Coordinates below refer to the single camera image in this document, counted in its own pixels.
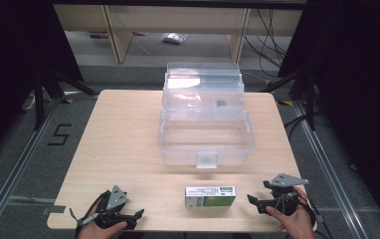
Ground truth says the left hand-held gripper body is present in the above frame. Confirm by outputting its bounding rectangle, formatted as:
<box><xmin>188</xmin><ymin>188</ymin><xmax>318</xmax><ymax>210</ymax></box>
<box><xmin>95</xmin><ymin>184</ymin><xmax>130</xmax><ymax>229</ymax></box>

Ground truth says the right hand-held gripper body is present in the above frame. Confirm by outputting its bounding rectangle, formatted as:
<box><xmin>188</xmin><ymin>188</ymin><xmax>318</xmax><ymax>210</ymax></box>
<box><xmin>263</xmin><ymin>172</ymin><xmax>310</xmax><ymax>217</ymax></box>

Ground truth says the green and white carton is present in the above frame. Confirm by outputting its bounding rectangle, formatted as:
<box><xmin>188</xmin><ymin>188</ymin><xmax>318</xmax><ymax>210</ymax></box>
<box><xmin>184</xmin><ymin>185</ymin><xmax>238</xmax><ymax>209</ymax></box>

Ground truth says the clear plastic storage box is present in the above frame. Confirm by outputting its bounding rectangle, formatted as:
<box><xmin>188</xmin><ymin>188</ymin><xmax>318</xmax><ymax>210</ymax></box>
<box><xmin>156</xmin><ymin>61</ymin><xmax>258</xmax><ymax>170</ymax></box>

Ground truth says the person's right hand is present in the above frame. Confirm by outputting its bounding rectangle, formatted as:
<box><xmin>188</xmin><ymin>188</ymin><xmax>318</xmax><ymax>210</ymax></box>
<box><xmin>265</xmin><ymin>185</ymin><xmax>317</xmax><ymax>239</ymax></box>

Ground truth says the person's left hand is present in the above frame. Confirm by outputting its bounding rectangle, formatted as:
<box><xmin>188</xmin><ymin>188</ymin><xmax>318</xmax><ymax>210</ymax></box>
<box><xmin>77</xmin><ymin>202</ymin><xmax>128</xmax><ymax>239</ymax></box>

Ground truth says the black metal stand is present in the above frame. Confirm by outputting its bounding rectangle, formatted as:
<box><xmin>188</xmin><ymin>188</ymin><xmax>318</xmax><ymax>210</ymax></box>
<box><xmin>261</xmin><ymin>64</ymin><xmax>319</xmax><ymax>131</ymax></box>
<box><xmin>33</xmin><ymin>64</ymin><xmax>96</xmax><ymax>131</ymax></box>

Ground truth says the black curtain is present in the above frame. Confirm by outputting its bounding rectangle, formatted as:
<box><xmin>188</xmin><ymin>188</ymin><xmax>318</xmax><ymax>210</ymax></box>
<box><xmin>0</xmin><ymin>0</ymin><xmax>85</xmax><ymax>165</ymax></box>
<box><xmin>277</xmin><ymin>0</ymin><xmax>380</xmax><ymax>230</ymax></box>

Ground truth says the pink flat object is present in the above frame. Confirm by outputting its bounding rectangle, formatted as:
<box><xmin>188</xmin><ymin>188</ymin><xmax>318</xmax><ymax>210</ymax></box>
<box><xmin>89</xmin><ymin>31</ymin><xmax>110</xmax><ymax>40</ymax></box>

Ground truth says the crumpled clear plastic bag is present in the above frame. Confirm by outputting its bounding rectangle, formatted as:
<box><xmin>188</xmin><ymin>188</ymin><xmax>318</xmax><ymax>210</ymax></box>
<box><xmin>161</xmin><ymin>32</ymin><xmax>188</xmax><ymax>45</ymax></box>

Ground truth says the grey strap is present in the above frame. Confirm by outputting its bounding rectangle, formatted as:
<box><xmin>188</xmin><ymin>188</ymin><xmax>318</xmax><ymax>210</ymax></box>
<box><xmin>69</xmin><ymin>207</ymin><xmax>100</xmax><ymax>229</ymax></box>

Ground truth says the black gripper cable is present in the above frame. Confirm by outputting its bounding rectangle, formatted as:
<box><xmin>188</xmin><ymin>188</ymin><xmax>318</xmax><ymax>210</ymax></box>
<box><xmin>296</xmin><ymin>194</ymin><xmax>332</xmax><ymax>239</ymax></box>

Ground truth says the aluminium floor rail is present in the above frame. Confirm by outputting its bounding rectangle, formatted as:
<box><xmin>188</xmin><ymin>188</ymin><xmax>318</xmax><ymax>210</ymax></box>
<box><xmin>292</xmin><ymin>100</ymin><xmax>370</xmax><ymax>239</ymax></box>
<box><xmin>0</xmin><ymin>99</ymin><xmax>63</xmax><ymax>239</ymax></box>

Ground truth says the black floor cable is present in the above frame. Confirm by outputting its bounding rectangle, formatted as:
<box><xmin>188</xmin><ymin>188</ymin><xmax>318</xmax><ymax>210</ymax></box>
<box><xmin>283</xmin><ymin>113</ymin><xmax>312</xmax><ymax>141</ymax></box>

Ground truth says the white floor cable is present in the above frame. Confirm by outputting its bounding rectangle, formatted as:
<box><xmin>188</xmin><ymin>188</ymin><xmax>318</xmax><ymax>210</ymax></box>
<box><xmin>21</xmin><ymin>94</ymin><xmax>37</xmax><ymax>114</ymax></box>

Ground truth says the bundle of black cables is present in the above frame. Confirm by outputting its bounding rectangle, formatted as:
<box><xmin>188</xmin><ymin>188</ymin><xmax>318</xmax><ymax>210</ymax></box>
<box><xmin>243</xmin><ymin>9</ymin><xmax>289</xmax><ymax>69</ymax></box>

